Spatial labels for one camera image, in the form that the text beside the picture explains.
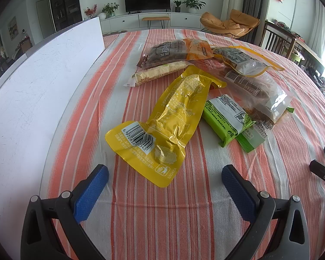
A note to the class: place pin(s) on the black television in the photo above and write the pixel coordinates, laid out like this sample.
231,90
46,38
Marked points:
147,0

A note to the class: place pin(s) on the yellow-edged clear snack packet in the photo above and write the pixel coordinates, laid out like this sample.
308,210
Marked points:
243,59

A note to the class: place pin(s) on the long cream biscuit packet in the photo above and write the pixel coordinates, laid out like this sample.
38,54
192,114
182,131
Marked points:
157,71

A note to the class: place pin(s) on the yellow snack packet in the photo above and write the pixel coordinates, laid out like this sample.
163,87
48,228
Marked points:
173,108

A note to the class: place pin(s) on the small potted plant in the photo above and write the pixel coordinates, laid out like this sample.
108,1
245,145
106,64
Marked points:
177,5

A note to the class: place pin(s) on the white round vase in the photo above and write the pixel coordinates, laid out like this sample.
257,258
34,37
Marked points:
103,16

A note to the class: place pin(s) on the white board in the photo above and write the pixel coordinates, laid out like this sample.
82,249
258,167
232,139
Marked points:
29,86

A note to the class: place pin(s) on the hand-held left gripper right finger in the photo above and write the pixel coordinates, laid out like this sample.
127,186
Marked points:
238,192

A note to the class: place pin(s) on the orange lounge chair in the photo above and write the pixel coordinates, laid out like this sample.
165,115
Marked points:
233,24

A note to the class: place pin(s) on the red flower arrangement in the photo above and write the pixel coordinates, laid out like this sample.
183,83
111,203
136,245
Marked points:
90,11

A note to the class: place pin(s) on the dark wooden chair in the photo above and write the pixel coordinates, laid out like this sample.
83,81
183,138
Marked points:
281,31

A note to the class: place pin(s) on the large plant in white pot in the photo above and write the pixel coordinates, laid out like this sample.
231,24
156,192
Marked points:
192,4

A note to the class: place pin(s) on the pale green snack packet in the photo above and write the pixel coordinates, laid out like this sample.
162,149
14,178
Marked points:
249,140

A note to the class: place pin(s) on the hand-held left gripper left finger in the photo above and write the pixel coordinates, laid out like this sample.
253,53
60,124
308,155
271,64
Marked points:
90,192

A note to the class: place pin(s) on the wooden bench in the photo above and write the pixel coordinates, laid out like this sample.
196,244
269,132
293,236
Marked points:
155,18

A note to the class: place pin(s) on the framed wall picture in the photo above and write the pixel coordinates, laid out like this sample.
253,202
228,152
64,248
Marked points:
13,27

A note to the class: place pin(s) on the orange and brown snack packet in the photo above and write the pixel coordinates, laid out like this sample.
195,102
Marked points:
178,50

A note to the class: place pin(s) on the dark display cabinet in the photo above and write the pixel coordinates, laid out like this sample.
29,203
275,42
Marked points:
65,2

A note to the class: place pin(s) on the clear bag of brown bars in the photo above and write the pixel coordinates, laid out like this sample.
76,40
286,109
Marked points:
260,92

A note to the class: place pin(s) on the white television cabinet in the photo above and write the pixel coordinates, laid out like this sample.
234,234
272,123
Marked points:
184,20

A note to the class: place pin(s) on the orange striped tablecloth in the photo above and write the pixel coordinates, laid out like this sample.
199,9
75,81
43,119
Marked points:
165,222

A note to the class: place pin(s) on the green potted plant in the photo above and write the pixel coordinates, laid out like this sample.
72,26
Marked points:
110,8

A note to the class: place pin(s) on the cluttered wooden side table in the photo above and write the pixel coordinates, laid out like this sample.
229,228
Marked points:
311,51

